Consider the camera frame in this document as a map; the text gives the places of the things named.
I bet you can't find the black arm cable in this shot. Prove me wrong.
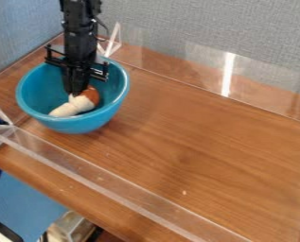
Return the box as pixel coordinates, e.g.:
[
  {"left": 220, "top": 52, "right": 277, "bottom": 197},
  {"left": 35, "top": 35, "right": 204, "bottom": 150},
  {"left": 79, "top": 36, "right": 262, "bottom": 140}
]
[{"left": 89, "top": 17, "right": 111, "bottom": 43}]

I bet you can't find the clear acrylic barrier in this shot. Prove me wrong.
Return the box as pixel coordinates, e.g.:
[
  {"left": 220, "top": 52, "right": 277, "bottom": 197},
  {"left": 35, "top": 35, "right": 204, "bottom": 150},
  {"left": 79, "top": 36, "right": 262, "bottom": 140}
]
[
  {"left": 111, "top": 23, "right": 300, "bottom": 121},
  {"left": 0, "top": 126, "right": 250, "bottom": 242}
]

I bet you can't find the clear acrylic corner bracket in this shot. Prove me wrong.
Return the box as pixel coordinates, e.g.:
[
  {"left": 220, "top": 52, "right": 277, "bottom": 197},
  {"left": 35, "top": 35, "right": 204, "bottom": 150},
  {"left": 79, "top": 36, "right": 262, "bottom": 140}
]
[{"left": 97, "top": 23, "right": 121, "bottom": 58}]

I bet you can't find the metallic box under table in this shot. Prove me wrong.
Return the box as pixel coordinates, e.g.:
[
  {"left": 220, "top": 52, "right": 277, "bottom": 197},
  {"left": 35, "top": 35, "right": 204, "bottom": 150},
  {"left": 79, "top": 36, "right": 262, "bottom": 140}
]
[{"left": 37, "top": 211, "right": 95, "bottom": 242}]

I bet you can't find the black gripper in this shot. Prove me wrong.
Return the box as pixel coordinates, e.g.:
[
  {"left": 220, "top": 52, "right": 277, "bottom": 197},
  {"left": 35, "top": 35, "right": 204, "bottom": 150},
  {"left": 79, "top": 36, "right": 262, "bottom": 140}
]
[{"left": 44, "top": 31, "right": 108, "bottom": 95}]

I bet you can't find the toy mushroom brown cap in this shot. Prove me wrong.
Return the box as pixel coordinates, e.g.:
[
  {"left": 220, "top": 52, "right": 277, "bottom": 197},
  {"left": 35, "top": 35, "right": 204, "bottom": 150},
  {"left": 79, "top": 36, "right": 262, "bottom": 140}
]
[{"left": 47, "top": 86, "right": 101, "bottom": 118}]

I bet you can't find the blue bowl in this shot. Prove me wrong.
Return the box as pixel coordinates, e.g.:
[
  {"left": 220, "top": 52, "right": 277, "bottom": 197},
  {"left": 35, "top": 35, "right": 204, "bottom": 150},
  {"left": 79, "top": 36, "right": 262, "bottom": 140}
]
[{"left": 14, "top": 59, "right": 130, "bottom": 134}]

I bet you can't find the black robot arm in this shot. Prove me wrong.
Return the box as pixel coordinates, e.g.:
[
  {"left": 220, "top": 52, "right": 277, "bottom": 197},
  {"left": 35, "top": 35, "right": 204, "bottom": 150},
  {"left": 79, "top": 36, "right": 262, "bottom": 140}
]
[{"left": 44, "top": 0, "right": 108, "bottom": 96}]

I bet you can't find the clear acrylic front barrier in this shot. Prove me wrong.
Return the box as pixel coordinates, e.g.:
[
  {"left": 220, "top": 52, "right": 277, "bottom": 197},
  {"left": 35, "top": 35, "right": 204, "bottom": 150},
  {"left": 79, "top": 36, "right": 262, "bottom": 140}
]
[{"left": 0, "top": 126, "right": 250, "bottom": 242}]

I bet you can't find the clear acrylic back barrier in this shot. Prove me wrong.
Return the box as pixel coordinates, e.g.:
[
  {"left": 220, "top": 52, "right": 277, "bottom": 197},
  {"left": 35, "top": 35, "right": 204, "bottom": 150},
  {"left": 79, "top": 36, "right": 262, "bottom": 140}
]
[{"left": 111, "top": 23, "right": 300, "bottom": 121}]

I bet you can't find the black device bottom left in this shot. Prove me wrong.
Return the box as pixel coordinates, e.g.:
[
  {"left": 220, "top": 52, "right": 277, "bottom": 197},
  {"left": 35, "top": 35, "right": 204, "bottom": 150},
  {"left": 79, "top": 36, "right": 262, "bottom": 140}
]
[{"left": 0, "top": 219, "right": 24, "bottom": 242}]

